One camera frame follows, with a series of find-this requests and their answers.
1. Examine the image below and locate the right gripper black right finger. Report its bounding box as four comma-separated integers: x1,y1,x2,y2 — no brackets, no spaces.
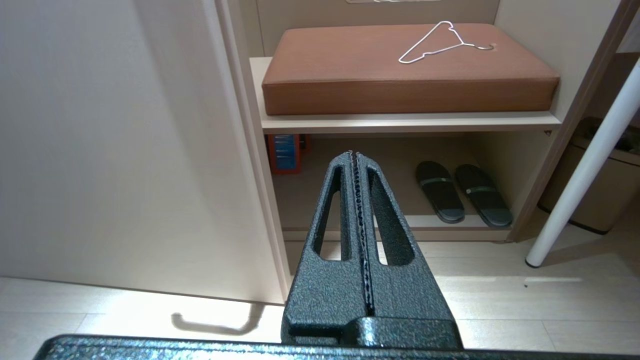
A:
352,151,457,321

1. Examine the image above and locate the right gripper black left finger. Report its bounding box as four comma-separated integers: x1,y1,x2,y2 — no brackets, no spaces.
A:
281,151,373,346

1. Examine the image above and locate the white room door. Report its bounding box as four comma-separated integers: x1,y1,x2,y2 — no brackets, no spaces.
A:
0,0,292,306

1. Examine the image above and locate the dark slipper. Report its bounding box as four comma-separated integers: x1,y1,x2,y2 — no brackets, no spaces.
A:
454,164,514,228
416,160,466,225

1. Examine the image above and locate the orange box with blue panel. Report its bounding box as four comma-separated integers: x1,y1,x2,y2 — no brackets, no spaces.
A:
266,134,310,175

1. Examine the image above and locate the cream bench shelf unit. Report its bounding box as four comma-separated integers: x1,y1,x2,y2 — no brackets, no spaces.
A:
216,0,640,243

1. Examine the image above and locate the white table leg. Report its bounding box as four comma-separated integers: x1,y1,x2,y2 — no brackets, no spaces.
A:
525,57,640,268

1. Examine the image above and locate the brown bench cushion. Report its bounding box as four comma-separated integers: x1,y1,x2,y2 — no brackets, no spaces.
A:
261,23,561,117

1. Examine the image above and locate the beige waste bin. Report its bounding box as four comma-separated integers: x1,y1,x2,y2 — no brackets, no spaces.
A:
537,117,640,235

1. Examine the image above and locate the white wire clothes hanger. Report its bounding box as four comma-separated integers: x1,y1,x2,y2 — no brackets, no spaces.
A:
398,20,496,65

